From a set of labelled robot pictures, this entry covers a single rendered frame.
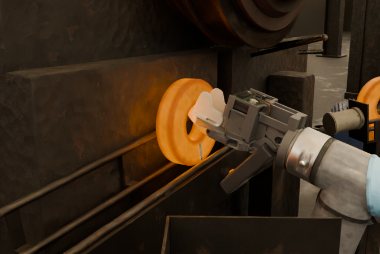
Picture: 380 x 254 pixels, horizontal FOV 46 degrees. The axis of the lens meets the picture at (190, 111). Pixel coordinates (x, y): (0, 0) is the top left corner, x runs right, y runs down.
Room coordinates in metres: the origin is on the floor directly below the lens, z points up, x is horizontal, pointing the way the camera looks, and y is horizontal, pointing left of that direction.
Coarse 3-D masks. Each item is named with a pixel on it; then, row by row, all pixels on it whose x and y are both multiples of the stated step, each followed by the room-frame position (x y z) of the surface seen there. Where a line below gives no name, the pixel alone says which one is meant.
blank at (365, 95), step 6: (378, 78) 1.17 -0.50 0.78; (366, 84) 1.17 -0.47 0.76; (372, 84) 1.15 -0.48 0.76; (378, 84) 1.15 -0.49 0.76; (366, 90) 1.15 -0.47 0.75; (372, 90) 1.14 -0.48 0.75; (378, 90) 1.15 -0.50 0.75; (360, 96) 1.16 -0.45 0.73; (366, 96) 1.14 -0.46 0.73; (372, 96) 1.14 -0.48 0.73; (378, 96) 1.15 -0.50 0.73; (366, 102) 1.14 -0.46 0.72; (372, 102) 1.14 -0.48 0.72; (372, 108) 1.15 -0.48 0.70; (372, 114) 1.15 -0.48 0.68
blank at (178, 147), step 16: (192, 80) 0.75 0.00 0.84; (176, 96) 0.71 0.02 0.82; (192, 96) 0.75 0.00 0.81; (160, 112) 0.71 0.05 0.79; (176, 112) 0.71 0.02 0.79; (160, 128) 0.71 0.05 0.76; (176, 128) 0.71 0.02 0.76; (192, 128) 0.79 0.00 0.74; (160, 144) 0.71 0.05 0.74; (176, 144) 0.70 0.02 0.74; (192, 144) 0.74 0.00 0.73; (208, 144) 0.78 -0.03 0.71; (176, 160) 0.72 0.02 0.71; (192, 160) 0.74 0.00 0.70
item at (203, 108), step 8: (200, 96) 0.73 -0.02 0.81; (208, 96) 0.72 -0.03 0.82; (200, 104) 0.73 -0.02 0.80; (208, 104) 0.72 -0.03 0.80; (192, 112) 0.73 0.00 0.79; (200, 112) 0.73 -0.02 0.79; (208, 112) 0.72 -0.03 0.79; (216, 112) 0.71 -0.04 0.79; (192, 120) 0.73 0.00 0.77; (208, 120) 0.71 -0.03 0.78; (216, 120) 0.71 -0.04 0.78
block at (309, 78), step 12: (276, 72) 1.12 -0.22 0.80; (288, 72) 1.12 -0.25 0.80; (300, 72) 1.12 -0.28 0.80; (276, 84) 1.10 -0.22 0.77; (288, 84) 1.08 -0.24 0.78; (300, 84) 1.06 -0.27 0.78; (312, 84) 1.10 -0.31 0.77; (276, 96) 1.10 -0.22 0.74; (288, 96) 1.08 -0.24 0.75; (300, 96) 1.06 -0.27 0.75; (312, 96) 1.10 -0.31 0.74; (300, 108) 1.06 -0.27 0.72; (312, 108) 1.11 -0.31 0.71
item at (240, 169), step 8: (264, 144) 0.66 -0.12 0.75; (256, 152) 0.66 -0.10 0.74; (264, 152) 0.65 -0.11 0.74; (272, 152) 0.65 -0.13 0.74; (248, 160) 0.66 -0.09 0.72; (256, 160) 0.66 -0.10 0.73; (264, 160) 0.65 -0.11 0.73; (240, 168) 0.67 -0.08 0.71; (248, 168) 0.66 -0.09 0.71; (256, 168) 0.66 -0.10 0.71; (232, 176) 0.68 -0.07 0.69; (240, 176) 0.67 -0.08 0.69; (248, 176) 0.67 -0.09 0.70; (224, 184) 0.69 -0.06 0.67; (232, 184) 0.68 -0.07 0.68; (240, 184) 0.68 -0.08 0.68
